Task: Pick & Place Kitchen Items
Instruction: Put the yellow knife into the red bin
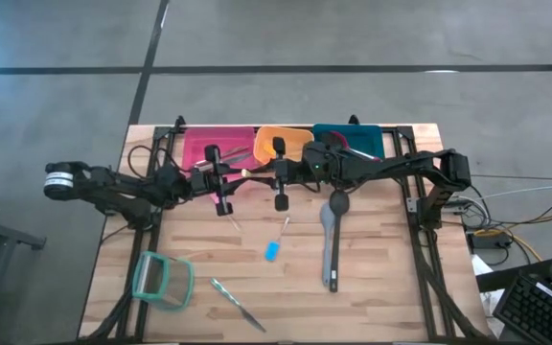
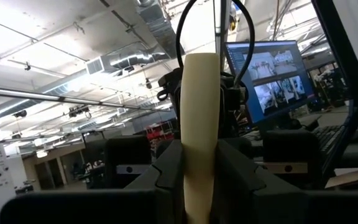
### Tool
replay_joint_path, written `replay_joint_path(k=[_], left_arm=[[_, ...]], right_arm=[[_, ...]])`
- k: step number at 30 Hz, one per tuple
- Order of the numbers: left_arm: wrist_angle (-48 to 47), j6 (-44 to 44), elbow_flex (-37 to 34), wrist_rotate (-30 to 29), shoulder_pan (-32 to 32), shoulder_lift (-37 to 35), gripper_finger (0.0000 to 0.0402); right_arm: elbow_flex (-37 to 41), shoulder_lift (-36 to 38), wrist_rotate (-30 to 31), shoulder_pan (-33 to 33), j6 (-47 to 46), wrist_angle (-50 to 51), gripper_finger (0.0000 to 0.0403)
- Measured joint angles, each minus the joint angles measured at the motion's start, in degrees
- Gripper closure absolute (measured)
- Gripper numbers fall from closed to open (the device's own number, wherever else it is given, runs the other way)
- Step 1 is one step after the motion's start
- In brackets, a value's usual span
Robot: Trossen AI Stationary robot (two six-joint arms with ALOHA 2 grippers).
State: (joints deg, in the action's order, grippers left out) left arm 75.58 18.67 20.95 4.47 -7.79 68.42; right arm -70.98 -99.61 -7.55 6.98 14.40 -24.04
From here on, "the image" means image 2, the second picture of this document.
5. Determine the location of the black aluminium table frame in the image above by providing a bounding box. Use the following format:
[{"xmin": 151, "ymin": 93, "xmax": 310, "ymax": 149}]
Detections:
[{"xmin": 311, "ymin": 0, "xmax": 358, "ymax": 150}]

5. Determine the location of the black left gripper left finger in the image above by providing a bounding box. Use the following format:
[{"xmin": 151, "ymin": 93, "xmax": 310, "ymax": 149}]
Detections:
[{"xmin": 124, "ymin": 139, "xmax": 186, "ymax": 224}]

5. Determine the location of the dark grey workstation monitor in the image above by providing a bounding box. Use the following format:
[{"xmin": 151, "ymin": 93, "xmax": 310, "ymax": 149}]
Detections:
[{"xmin": 224, "ymin": 39, "xmax": 317, "ymax": 126}]

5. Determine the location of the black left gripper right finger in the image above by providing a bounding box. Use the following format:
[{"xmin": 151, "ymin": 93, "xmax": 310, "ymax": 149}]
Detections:
[{"xmin": 211, "ymin": 139, "xmax": 307, "ymax": 224}]

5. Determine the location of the silver ventilation duct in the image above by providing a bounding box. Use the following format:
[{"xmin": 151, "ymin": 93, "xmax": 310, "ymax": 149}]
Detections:
[{"xmin": 85, "ymin": 0, "xmax": 186, "ymax": 77}]

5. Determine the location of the black computer keyboard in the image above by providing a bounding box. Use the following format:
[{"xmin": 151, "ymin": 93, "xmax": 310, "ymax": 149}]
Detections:
[{"xmin": 311, "ymin": 123, "xmax": 351, "ymax": 153}]

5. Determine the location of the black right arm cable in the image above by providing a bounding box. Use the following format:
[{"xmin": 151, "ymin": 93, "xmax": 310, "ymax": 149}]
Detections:
[{"xmin": 175, "ymin": 0, "xmax": 256, "ymax": 90}]

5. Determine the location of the knife with cream handle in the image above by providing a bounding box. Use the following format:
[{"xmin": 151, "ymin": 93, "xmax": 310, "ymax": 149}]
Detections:
[{"xmin": 180, "ymin": 52, "xmax": 222, "ymax": 224}]

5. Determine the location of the shelf with red bins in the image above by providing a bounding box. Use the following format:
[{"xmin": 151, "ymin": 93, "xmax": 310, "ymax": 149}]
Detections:
[{"xmin": 144, "ymin": 121, "xmax": 175, "ymax": 141}]

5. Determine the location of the overhead light bar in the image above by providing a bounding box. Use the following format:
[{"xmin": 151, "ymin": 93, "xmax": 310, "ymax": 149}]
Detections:
[{"xmin": 0, "ymin": 85, "xmax": 171, "ymax": 113}]

